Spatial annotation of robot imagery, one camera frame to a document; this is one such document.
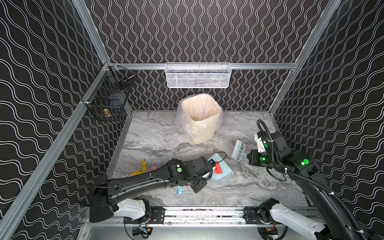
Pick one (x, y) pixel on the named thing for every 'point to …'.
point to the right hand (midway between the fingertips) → (248, 155)
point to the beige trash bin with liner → (199, 116)
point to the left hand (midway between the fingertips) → (206, 184)
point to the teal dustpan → (226, 170)
